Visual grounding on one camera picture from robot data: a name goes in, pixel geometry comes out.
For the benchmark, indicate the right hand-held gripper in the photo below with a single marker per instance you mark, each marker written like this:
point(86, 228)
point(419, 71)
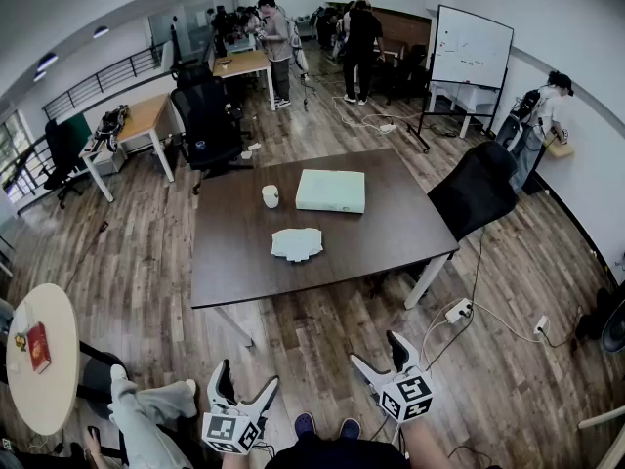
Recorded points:
point(407, 396)

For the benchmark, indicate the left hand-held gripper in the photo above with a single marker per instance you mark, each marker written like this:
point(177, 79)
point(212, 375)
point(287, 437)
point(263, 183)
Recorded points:
point(224, 430)

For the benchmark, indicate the person's right forearm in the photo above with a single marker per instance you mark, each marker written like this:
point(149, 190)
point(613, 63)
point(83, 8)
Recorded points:
point(425, 445)

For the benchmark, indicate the person's left blue shoe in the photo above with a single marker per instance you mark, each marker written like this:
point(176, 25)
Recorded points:
point(304, 425)

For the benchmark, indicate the person's blue shoe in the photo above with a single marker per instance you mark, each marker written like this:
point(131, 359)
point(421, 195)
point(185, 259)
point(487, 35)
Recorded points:
point(350, 429)
point(304, 425)

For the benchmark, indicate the person's right blue shoe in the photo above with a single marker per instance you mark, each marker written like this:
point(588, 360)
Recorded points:
point(350, 429)

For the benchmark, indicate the white power strip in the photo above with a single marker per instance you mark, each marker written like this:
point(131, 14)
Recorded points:
point(388, 128)
point(459, 311)

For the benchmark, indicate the person's dark clothing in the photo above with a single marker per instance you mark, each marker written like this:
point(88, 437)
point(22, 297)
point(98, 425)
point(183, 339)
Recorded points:
point(337, 455)

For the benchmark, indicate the black stool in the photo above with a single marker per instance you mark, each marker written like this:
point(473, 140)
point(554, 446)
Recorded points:
point(100, 379)

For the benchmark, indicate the pale green flat box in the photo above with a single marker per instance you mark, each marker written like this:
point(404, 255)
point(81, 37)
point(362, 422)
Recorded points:
point(331, 191)

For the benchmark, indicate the round beige table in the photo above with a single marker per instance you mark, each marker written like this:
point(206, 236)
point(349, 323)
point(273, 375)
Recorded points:
point(44, 398)

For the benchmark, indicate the black mesh office chair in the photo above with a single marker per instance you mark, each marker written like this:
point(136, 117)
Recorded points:
point(476, 188)

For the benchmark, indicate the white mug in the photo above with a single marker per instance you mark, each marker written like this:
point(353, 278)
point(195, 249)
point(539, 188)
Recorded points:
point(270, 197)

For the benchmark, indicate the small yellow toy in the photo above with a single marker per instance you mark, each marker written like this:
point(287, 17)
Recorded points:
point(20, 341)

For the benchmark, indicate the light wooden beam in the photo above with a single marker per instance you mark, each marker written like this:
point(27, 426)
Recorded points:
point(603, 418)

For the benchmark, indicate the black floor fan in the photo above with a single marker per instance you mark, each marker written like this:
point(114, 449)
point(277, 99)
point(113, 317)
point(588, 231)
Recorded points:
point(612, 328)

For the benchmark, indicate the blue tape roll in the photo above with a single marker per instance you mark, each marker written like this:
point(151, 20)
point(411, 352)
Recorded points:
point(201, 145)

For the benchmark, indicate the white drawer cabinet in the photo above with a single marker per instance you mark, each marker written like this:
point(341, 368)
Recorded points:
point(108, 163)

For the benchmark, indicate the black high-back office chair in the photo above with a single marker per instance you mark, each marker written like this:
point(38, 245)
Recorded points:
point(210, 125)
point(193, 76)

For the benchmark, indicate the white low table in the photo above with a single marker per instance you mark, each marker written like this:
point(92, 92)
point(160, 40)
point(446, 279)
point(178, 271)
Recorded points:
point(464, 98)

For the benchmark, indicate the wooden desk with white legs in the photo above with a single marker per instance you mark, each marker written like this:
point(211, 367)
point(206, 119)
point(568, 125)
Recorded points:
point(144, 115)
point(244, 61)

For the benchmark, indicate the black harness gear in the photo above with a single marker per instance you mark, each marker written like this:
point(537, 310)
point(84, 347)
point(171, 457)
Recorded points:
point(111, 127)

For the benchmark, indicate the black swivel chair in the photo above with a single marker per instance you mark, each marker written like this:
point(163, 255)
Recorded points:
point(63, 154)

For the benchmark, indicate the dark green panel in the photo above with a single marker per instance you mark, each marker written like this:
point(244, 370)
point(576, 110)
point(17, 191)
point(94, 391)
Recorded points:
point(78, 126)

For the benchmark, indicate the window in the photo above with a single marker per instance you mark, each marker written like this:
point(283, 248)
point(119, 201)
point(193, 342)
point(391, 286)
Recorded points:
point(14, 154)

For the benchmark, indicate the whiteboard on black stand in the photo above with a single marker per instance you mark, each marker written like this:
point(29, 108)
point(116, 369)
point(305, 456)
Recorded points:
point(471, 47)

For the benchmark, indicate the black metal railing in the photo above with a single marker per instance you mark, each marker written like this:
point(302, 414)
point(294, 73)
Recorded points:
point(102, 78)

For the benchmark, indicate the black dome ceiling lamp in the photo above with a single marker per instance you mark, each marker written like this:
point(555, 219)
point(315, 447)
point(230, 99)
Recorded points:
point(39, 76)
point(47, 61)
point(101, 32)

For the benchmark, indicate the glass partition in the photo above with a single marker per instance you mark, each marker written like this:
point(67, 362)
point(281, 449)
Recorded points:
point(188, 22)

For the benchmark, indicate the light wooden wall shelf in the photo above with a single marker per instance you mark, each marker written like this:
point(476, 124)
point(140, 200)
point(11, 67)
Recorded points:
point(560, 148)

